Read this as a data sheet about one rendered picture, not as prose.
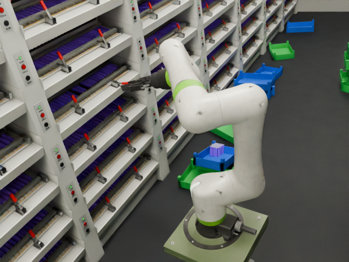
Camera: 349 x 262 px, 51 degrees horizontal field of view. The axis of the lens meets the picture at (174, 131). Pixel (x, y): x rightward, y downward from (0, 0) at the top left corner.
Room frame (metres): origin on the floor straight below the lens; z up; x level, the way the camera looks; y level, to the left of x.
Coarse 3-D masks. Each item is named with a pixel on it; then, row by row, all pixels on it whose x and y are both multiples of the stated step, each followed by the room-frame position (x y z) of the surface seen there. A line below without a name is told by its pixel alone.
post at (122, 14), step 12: (108, 12) 1.87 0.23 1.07; (120, 12) 1.83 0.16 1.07; (132, 24) 1.83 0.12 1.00; (132, 36) 1.81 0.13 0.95; (132, 48) 1.82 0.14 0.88; (144, 48) 1.87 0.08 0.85; (132, 60) 1.83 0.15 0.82; (144, 60) 1.86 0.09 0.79; (144, 72) 1.84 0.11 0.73; (144, 96) 1.81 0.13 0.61; (156, 108) 1.88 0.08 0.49; (144, 120) 1.83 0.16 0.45; (156, 132) 1.84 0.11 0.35; (156, 144) 1.82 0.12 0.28; (168, 168) 1.88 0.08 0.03
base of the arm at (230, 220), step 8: (232, 216) 1.04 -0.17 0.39; (200, 224) 1.04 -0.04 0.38; (224, 224) 1.01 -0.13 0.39; (232, 224) 1.00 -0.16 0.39; (240, 224) 1.00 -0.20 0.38; (200, 232) 1.03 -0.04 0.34; (208, 232) 1.01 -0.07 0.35; (216, 232) 1.02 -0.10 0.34; (224, 232) 0.99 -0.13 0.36; (232, 232) 0.98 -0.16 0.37; (248, 232) 0.98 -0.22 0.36; (256, 232) 0.97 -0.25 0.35; (224, 240) 0.98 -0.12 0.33
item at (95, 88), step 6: (126, 66) 1.82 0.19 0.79; (114, 72) 1.76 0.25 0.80; (120, 72) 1.78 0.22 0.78; (108, 78) 1.70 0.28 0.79; (96, 84) 1.64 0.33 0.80; (102, 84) 1.66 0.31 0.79; (90, 90) 1.59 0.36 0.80; (96, 90) 1.62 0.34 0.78; (78, 96) 1.54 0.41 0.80; (84, 96) 1.55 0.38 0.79; (72, 102) 1.49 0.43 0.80; (78, 102) 1.52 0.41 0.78; (60, 108) 1.44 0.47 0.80; (66, 108) 1.45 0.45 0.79; (54, 114) 1.40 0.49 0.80; (60, 114) 1.42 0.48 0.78
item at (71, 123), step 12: (120, 60) 1.87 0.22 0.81; (132, 72) 1.81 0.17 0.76; (108, 84) 1.68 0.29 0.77; (120, 84) 1.69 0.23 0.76; (96, 96) 1.58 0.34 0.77; (108, 96) 1.58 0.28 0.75; (72, 108) 1.48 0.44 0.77; (84, 108) 1.48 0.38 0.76; (96, 108) 1.50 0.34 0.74; (72, 120) 1.40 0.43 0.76; (84, 120) 1.44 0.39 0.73; (60, 132) 1.32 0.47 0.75; (72, 132) 1.37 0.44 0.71
